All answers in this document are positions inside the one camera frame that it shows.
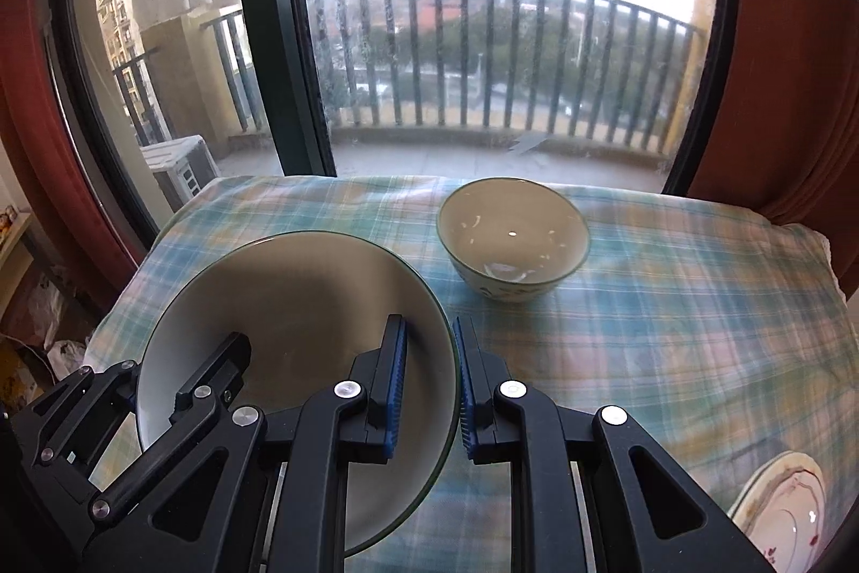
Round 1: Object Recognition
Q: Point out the floral ceramic bowl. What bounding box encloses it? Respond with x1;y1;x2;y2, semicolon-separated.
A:
137;231;460;555
437;177;591;304

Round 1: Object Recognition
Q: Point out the red patterned white plate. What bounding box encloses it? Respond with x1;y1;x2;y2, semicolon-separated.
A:
733;473;826;571

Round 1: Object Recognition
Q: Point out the beaded yellow floral plate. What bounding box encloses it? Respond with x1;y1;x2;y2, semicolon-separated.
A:
728;451;826;522

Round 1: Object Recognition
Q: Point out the left red curtain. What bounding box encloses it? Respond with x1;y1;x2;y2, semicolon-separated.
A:
2;0;137;314

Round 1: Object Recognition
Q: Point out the red curtain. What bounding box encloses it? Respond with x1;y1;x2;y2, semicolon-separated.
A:
689;0;857;295
2;0;137;314

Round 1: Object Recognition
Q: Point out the wooden side shelf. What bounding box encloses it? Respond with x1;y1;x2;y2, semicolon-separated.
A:
0;212;33;317

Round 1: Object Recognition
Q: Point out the plaid tablecloth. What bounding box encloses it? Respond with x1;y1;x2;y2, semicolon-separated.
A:
84;176;857;538

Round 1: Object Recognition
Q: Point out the white air conditioner unit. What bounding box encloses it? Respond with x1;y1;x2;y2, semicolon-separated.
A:
141;135;221;212

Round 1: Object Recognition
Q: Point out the balcony railing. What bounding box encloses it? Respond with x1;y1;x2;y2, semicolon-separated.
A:
109;0;707;154

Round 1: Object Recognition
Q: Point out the right red curtain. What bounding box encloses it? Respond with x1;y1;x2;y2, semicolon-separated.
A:
689;0;857;295

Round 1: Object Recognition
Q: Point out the black window frame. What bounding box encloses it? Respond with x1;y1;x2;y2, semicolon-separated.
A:
47;0;724;256

